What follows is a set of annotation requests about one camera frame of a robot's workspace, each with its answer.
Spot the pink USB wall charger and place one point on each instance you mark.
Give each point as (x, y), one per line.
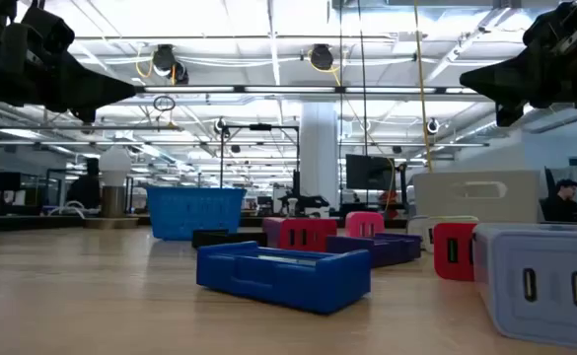
(364, 222)

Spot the blue cased LCD display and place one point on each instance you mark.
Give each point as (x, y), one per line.
(288, 281)

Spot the person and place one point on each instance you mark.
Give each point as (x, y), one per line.
(561, 207)
(86, 192)

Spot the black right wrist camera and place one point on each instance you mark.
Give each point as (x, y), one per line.
(554, 24)

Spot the white structural column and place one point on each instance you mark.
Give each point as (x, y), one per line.
(317, 148)

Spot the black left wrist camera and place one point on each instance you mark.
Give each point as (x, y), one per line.
(49, 32)

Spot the black monitor on stand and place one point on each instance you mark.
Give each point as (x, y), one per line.
(367, 172)

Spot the purple cased LCD display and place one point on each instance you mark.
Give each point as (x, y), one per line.
(391, 251)

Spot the overhead LED light bar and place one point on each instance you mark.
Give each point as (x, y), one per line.
(288, 90)

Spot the small black ceiling reel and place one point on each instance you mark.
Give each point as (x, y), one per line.
(220, 125)
(432, 126)

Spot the light blue USB charger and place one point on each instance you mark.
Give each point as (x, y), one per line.
(549, 246)

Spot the dark desk monitor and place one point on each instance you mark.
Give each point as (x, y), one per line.
(2, 181)

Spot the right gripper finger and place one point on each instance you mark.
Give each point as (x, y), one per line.
(507, 69)
(510, 93)

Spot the black aluminium rig frame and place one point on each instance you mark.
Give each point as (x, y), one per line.
(21, 224)

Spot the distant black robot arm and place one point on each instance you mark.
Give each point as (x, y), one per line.
(312, 202)

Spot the distant black rig frame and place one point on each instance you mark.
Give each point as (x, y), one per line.
(261, 127)

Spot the red charger with green port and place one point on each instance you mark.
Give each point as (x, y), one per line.
(441, 266)

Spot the blue plastic basket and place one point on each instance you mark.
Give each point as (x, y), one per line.
(194, 212)

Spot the red charger with dark ports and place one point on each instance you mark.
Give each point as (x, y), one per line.
(317, 234)

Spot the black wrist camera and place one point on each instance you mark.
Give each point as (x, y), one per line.
(49, 32)
(554, 24)

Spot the white bulb lamp metal base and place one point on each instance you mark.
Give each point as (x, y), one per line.
(114, 165)

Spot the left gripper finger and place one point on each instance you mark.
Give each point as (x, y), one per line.
(91, 79)
(95, 101)

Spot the pale grey plastic bin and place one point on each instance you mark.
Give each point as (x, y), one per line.
(515, 197)

